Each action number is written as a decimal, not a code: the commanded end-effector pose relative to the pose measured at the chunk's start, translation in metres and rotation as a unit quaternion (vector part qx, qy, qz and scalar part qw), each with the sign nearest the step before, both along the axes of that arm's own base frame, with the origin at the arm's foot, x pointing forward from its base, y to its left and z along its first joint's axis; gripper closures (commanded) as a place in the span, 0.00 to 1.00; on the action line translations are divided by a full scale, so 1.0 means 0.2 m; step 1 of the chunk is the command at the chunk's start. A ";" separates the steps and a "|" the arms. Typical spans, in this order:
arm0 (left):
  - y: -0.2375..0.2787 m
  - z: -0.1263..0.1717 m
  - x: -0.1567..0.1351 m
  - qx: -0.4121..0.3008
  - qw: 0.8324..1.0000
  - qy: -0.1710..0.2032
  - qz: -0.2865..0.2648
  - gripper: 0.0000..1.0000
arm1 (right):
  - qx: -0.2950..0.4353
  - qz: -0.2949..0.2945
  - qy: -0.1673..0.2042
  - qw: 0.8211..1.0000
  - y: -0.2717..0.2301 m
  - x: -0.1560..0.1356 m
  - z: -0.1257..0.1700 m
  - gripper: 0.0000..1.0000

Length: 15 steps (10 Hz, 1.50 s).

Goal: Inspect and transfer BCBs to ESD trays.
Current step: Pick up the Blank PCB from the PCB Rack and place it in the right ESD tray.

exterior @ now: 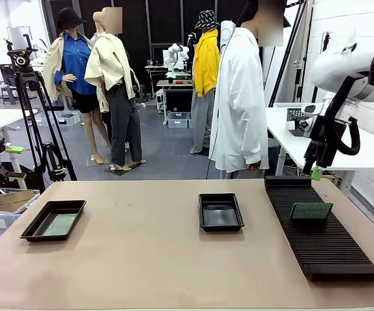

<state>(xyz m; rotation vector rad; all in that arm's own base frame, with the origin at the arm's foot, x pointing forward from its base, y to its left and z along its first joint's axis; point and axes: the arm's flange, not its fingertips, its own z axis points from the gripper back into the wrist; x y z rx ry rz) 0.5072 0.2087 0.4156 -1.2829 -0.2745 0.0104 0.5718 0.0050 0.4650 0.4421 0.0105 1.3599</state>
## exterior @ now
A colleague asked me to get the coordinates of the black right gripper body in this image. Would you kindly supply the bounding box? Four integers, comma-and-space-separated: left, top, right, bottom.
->
304, 115, 340, 169

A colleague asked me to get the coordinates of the green circuit board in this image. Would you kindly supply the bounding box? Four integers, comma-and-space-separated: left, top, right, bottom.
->
42, 213, 79, 236
289, 202, 335, 221

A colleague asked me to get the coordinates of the black ESD tray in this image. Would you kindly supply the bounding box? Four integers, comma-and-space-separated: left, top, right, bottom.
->
198, 193, 245, 233
19, 200, 87, 243

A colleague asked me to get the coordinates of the brown cardboard box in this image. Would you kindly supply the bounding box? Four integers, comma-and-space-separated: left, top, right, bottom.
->
0, 189, 36, 214

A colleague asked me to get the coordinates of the dark grey bin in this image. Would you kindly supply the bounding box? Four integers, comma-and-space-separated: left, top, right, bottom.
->
264, 137, 283, 176

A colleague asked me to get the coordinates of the grey plastic basket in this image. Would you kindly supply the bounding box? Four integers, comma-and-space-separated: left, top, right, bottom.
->
285, 108, 306, 123

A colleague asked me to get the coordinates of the clear plastic storage box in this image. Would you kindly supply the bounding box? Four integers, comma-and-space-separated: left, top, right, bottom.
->
167, 111, 190, 130
54, 111, 82, 126

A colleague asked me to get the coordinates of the black slotted board rack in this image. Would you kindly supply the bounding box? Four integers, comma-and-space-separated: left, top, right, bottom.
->
263, 175, 374, 282

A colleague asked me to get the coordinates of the dark computer monitor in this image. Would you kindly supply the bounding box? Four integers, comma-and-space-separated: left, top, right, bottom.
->
0, 63, 16, 86

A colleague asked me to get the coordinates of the person in white shirt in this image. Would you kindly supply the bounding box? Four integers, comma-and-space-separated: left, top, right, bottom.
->
206, 0, 287, 179

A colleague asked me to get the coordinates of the mannequin with blue shirt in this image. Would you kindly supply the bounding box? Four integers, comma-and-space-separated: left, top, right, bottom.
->
42, 6, 112, 165

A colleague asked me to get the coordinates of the black stand with legs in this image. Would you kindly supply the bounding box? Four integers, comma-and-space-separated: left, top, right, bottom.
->
267, 0, 314, 108

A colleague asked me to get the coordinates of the thin black light stand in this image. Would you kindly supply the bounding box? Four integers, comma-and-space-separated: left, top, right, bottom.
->
321, 31, 333, 52

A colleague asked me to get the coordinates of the mannequin with cream jacket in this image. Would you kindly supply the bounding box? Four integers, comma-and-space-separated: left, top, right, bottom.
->
84, 6, 148, 172

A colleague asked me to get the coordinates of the black brimmed hat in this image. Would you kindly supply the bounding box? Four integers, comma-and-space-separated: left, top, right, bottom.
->
56, 6, 87, 33

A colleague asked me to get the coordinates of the black cabinet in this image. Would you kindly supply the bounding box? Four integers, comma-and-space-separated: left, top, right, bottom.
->
166, 89, 193, 113

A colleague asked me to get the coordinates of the mannequin with yellow top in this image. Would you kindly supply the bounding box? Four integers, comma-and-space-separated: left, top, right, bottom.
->
189, 10, 221, 156

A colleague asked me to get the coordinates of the small wood-top table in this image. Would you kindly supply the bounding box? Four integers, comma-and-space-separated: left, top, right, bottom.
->
156, 79, 194, 126

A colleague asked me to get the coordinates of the black patterned bucket hat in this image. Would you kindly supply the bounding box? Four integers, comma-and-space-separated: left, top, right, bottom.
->
193, 10, 221, 30

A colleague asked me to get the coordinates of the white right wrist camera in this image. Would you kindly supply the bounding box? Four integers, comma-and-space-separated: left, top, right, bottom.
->
302, 102, 324, 117

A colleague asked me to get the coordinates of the black camera tripod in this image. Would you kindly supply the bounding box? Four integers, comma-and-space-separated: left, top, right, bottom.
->
3, 34, 78, 192

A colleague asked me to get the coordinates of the black mannequin base plate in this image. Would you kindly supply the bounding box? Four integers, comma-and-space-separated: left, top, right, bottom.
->
104, 161, 148, 177

